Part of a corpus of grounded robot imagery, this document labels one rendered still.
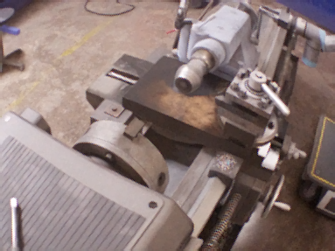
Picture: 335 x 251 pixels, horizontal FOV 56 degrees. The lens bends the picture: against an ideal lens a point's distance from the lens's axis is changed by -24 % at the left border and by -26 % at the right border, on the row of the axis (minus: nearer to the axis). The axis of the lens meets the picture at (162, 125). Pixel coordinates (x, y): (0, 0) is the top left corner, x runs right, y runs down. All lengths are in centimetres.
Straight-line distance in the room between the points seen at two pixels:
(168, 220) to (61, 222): 19
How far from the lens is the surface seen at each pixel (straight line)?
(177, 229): 66
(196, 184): 132
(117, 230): 61
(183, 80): 125
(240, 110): 122
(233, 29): 152
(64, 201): 64
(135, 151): 89
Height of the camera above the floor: 187
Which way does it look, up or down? 45 degrees down
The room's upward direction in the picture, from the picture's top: 8 degrees clockwise
